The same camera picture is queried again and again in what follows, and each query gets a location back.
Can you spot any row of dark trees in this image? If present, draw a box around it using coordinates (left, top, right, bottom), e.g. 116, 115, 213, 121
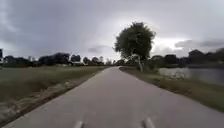
146, 47, 224, 70

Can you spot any grass field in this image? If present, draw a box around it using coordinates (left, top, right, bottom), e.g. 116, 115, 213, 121
0, 65, 109, 103

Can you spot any large dark tree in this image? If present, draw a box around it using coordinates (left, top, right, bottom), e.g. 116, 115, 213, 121
113, 21, 157, 73

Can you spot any pond water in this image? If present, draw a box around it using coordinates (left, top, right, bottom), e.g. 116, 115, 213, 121
158, 67, 224, 86

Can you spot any row of distant trees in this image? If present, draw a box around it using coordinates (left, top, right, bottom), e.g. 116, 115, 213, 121
0, 48, 118, 69

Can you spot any grass verge strip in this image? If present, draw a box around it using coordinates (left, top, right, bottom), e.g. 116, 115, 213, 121
118, 66, 224, 113

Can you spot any robot's own part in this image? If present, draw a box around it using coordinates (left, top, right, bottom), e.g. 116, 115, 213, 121
73, 120, 85, 128
143, 117, 156, 128

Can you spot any grey asphalt path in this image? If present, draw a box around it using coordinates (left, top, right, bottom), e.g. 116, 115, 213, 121
1, 66, 224, 128

